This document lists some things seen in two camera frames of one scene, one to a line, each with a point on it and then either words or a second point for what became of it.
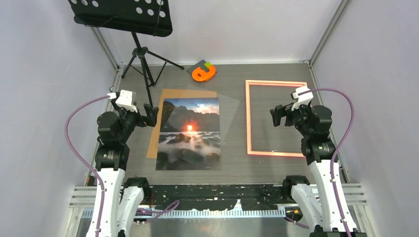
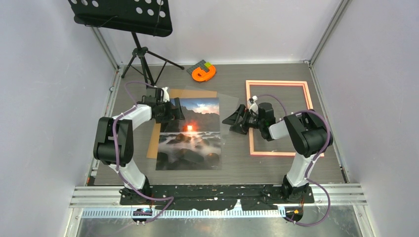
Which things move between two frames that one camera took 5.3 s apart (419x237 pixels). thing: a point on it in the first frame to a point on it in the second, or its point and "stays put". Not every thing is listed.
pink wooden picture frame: (282, 83) stays put
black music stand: (148, 17) stays put
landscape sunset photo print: (189, 137) stays put
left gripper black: (150, 113) to (161, 120)
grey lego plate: (200, 64) stays put
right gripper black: (281, 111) to (234, 119)
